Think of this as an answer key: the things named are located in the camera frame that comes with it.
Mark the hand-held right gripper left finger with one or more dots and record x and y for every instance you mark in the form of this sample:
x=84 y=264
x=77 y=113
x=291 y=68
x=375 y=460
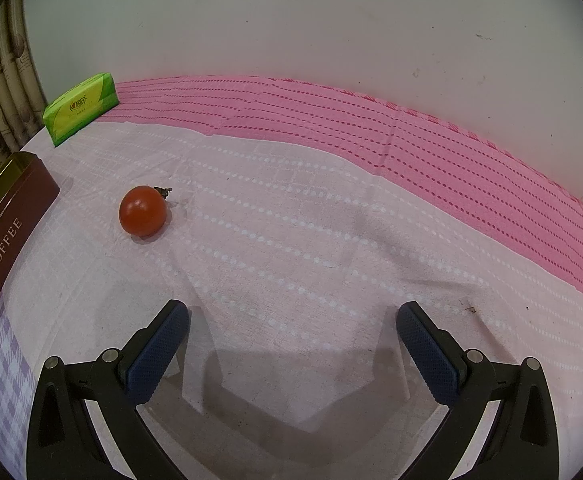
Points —
x=154 y=355

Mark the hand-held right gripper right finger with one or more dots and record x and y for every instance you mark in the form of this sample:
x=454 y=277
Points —
x=429 y=355

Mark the small red tomato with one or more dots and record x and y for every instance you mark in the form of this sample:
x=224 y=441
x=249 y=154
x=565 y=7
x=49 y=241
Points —
x=143 y=211

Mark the maroon tin box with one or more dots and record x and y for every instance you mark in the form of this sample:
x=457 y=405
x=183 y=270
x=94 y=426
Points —
x=8 y=240

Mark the pink and purple checked tablecloth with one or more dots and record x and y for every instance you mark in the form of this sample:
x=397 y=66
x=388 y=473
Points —
x=296 y=240

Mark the green tissue pack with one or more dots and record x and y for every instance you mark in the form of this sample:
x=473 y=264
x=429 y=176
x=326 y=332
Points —
x=78 y=106

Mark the beige ribbed curtain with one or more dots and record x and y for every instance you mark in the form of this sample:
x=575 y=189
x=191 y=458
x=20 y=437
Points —
x=3 y=85

